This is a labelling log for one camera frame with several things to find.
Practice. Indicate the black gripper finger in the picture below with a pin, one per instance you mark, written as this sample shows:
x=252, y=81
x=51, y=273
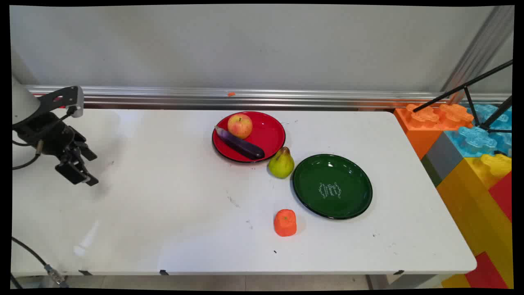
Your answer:
x=73, y=170
x=86, y=152

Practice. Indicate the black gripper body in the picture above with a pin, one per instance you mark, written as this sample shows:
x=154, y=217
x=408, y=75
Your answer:
x=49, y=137

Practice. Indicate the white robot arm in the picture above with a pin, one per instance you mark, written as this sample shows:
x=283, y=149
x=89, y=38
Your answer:
x=22, y=102

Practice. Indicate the red flower toy block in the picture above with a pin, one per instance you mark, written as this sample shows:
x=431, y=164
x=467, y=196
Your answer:
x=41, y=95

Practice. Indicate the red yellow toy apple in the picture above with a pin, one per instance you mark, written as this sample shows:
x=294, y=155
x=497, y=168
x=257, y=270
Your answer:
x=240, y=125

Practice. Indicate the red enamel plate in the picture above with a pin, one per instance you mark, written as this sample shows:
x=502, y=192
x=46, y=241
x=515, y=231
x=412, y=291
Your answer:
x=268, y=133

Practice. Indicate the green toy pear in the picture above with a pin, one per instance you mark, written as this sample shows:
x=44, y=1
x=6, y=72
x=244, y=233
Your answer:
x=281, y=166

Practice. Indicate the orange toy fruit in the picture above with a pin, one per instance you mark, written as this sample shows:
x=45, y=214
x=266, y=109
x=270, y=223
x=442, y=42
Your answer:
x=285, y=223

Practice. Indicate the green enamel plate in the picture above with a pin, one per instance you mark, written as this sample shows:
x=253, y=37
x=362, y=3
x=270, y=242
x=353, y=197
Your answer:
x=331, y=186

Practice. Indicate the large orange toy block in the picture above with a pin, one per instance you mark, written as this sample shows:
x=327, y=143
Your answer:
x=421, y=131

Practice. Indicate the grey table leg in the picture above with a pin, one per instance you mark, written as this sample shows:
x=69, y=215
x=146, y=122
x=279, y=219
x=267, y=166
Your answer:
x=405, y=281

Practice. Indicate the large grey toy block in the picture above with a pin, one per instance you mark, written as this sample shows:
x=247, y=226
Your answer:
x=444, y=159

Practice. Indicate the black tripod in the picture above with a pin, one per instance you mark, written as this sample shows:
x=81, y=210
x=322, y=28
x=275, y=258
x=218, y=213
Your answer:
x=466, y=88

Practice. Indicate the large yellow toy block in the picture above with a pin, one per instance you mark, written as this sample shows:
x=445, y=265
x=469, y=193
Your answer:
x=470, y=196

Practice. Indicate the large blue toy block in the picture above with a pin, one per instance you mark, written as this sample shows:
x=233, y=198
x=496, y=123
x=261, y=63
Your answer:
x=475, y=141

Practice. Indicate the large red toy block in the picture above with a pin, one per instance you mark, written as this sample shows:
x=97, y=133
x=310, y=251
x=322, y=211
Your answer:
x=502, y=196
x=487, y=272

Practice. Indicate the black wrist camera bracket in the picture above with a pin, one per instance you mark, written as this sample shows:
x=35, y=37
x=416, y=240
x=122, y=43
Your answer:
x=73, y=96

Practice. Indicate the aluminium rail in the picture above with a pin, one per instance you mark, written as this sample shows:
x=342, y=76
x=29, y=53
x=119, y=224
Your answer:
x=286, y=98

